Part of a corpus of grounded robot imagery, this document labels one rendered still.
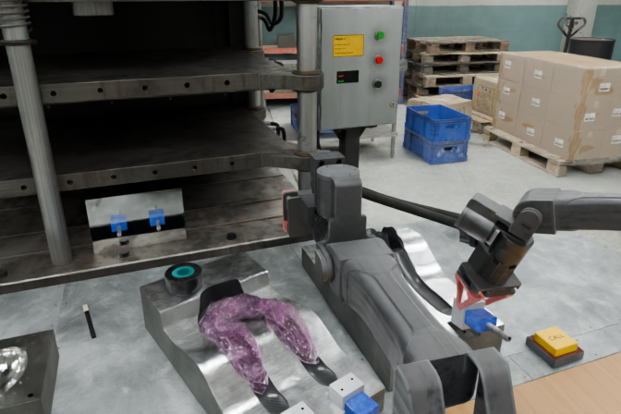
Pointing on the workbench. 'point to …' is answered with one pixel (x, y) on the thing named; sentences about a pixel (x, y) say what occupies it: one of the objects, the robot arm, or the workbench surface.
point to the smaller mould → (28, 373)
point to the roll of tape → (183, 278)
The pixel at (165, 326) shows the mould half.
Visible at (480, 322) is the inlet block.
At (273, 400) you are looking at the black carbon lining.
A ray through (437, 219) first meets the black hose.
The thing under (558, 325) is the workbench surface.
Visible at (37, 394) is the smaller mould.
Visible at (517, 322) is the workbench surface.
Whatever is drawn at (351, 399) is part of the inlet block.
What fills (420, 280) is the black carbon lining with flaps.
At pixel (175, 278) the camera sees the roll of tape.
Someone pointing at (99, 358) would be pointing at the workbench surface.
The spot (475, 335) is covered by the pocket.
